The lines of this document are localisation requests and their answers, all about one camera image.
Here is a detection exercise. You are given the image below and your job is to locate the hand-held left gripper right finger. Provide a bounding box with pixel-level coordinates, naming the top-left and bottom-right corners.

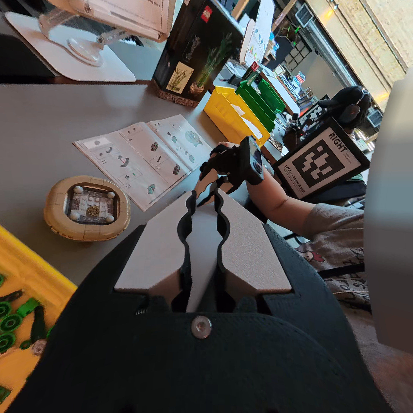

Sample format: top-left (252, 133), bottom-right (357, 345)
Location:
top-left (214, 188), bottom-right (293, 301)

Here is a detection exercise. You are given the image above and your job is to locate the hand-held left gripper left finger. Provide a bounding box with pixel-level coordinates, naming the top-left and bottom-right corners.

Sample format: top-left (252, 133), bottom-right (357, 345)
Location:
top-left (114, 190), bottom-right (198, 302)

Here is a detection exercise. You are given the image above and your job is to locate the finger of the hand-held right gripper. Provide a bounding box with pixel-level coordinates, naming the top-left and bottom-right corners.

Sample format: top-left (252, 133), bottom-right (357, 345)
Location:
top-left (193, 175), bottom-right (213, 202)
top-left (196, 181), bottom-right (228, 208)

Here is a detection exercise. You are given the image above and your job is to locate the yellow plastic bin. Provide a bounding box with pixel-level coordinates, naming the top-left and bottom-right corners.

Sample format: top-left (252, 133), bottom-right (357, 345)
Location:
top-left (0, 225), bottom-right (79, 413)
top-left (203, 85), bottom-right (271, 147)

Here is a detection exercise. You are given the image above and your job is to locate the pile of green brick parts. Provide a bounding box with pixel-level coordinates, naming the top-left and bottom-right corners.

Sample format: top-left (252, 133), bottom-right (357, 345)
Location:
top-left (0, 274), bottom-right (55, 404)

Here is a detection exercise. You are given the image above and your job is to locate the person's right forearm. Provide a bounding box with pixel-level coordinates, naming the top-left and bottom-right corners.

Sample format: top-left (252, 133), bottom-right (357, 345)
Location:
top-left (243, 168), bottom-right (318, 242)

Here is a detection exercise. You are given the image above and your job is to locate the grey desk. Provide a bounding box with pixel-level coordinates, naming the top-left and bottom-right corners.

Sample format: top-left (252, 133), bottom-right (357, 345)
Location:
top-left (0, 83), bottom-right (284, 312)

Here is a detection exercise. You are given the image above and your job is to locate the white plastic bag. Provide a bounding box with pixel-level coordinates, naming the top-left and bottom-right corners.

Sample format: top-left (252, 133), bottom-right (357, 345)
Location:
top-left (231, 103), bottom-right (262, 137)

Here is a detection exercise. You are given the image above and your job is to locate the green plastic bin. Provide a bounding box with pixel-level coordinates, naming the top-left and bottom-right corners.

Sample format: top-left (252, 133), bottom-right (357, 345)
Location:
top-left (235, 79), bottom-right (277, 130)
top-left (258, 79), bottom-right (287, 114)

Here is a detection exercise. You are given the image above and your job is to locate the building instruction booklet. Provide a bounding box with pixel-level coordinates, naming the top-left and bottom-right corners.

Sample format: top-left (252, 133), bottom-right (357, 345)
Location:
top-left (72, 114), bottom-right (213, 212)

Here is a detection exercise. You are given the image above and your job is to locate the person in grey shirt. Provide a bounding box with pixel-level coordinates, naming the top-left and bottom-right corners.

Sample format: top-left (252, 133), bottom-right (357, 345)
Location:
top-left (295, 203), bottom-right (371, 312)

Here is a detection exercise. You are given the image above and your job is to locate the small red green box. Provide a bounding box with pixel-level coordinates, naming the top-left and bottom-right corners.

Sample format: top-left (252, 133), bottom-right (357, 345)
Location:
top-left (243, 61), bottom-right (262, 81)

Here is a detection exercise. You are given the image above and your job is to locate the tan brick-built pot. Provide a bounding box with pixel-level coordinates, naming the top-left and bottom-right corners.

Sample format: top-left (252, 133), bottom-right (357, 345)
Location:
top-left (43, 176), bottom-right (131, 242)

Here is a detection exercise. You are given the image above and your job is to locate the black bamboo set box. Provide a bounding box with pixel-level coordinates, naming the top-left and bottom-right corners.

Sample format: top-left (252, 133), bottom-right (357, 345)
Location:
top-left (152, 0), bottom-right (245, 108)

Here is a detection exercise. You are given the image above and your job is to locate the white document display stand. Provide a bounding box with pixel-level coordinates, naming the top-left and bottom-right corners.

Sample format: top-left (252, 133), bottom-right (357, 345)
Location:
top-left (5, 0), bottom-right (177, 82)

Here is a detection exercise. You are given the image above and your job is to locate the black lanyard strap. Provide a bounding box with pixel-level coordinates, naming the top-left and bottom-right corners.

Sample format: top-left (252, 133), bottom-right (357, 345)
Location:
top-left (318, 263), bottom-right (365, 278)

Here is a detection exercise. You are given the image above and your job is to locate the wall air vent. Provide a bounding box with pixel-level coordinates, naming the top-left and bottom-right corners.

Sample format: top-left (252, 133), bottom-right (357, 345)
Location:
top-left (295, 5), bottom-right (313, 28)

